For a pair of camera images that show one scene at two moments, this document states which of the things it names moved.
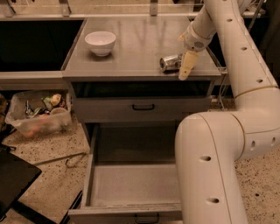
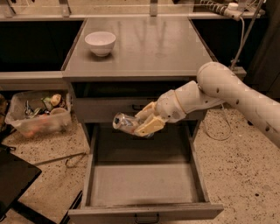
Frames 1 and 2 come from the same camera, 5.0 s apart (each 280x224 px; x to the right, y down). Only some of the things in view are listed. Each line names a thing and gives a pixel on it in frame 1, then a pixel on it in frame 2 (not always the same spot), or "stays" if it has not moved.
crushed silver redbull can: x=171 y=64 to x=124 y=122
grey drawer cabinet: x=116 y=78 stays
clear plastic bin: x=40 y=113 stays
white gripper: x=194 y=40 to x=168 y=107
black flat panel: x=17 y=177 stays
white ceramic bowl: x=101 y=43 stays
